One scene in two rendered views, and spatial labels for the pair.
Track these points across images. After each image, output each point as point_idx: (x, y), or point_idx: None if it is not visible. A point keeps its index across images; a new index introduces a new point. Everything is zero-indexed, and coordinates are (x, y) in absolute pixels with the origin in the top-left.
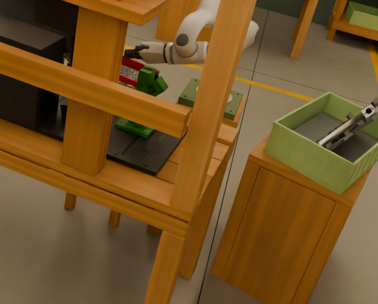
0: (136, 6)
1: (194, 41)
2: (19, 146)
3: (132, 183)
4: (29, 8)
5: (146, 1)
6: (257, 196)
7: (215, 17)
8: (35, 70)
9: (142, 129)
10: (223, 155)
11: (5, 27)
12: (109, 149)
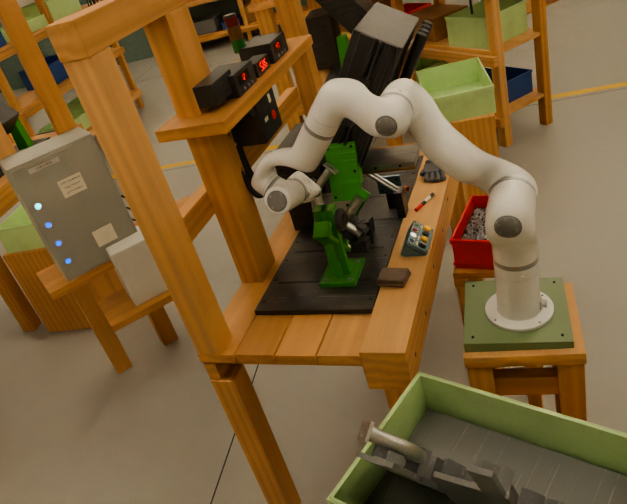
0: (173, 124)
1: (255, 180)
2: (271, 237)
3: (239, 305)
4: None
5: (192, 121)
6: None
7: (293, 160)
8: None
9: (330, 277)
10: (328, 355)
11: None
12: (284, 273)
